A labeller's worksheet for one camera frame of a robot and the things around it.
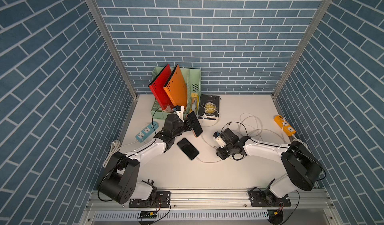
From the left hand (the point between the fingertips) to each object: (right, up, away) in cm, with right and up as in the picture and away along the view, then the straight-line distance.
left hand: (198, 120), depth 84 cm
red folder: (-25, +19, +2) cm, 31 cm away
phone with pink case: (-2, -3, +3) cm, 5 cm away
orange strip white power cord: (+65, -15, +7) cm, 67 cm away
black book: (+8, +7, +25) cm, 27 cm away
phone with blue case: (-7, -19, +9) cm, 22 cm away
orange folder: (-14, +19, +10) cm, 26 cm away
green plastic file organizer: (-4, +27, +22) cm, 35 cm away
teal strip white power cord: (-52, -17, +7) cm, 55 cm away
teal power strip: (-31, -6, +15) cm, 35 cm away
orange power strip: (+59, -7, +14) cm, 62 cm away
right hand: (+13, -20, +5) cm, 24 cm away
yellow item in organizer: (-3, +11, +27) cm, 29 cm away
